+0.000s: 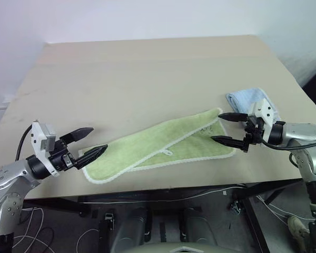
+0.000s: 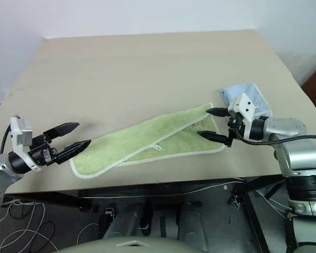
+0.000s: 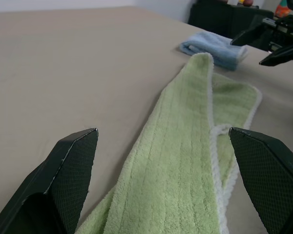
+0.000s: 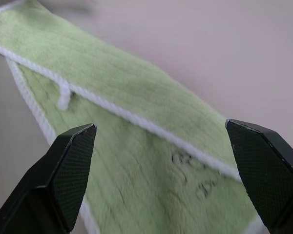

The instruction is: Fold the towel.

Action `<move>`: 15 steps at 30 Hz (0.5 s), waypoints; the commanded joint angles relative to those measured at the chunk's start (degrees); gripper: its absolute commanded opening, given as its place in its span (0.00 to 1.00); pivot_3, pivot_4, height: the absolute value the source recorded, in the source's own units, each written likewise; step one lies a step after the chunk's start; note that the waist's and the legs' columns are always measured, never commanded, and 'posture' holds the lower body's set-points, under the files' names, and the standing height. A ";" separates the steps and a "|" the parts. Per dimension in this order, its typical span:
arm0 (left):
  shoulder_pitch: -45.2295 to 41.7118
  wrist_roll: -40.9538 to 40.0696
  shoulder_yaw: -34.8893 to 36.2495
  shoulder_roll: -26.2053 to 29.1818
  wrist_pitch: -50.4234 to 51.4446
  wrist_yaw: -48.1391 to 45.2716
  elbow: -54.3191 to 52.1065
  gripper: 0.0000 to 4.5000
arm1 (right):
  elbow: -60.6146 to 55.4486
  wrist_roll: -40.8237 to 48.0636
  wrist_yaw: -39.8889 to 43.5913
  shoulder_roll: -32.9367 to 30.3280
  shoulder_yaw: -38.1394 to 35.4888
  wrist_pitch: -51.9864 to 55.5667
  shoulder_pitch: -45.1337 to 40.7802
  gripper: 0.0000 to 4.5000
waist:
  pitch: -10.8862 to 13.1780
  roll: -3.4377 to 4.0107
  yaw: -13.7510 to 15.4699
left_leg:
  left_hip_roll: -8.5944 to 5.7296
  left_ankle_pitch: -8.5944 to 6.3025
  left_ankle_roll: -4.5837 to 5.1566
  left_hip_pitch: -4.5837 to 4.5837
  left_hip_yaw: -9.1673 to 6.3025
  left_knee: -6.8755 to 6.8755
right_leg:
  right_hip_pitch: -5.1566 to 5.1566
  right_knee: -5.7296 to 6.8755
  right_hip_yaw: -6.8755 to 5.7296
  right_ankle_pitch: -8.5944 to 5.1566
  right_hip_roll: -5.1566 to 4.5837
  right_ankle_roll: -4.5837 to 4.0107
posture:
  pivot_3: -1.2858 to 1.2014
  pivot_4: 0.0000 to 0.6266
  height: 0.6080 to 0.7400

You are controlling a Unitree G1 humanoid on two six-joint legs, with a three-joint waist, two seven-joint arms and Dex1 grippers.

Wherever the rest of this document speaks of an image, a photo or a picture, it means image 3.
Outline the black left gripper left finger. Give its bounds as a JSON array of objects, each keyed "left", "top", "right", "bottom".
[{"left": 0, "top": 127, "right": 99, "bottom": 234}]

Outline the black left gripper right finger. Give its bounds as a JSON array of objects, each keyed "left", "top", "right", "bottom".
[{"left": 228, "top": 126, "right": 293, "bottom": 234}]

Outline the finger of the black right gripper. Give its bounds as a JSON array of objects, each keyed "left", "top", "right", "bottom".
[
  {"left": 258, "top": 41, "right": 293, "bottom": 66},
  {"left": 230, "top": 23, "right": 272, "bottom": 46}
]

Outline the green towel with white trim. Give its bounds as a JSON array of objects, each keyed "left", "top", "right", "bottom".
[{"left": 74, "top": 52, "right": 263, "bottom": 234}]

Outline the folded light blue towel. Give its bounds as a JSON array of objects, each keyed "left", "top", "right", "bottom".
[{"left": 179, "top": 31, "right": 249, "bottom": 72}]

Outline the orange and green object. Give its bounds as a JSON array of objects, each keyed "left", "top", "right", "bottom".
[{"left": 275, "top": 0, "right": 291, "bottom": 18}]

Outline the black cabinet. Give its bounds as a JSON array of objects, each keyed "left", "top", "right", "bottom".
[{"left": 188, "top": 0, "right": 275, "bottom": 39}]

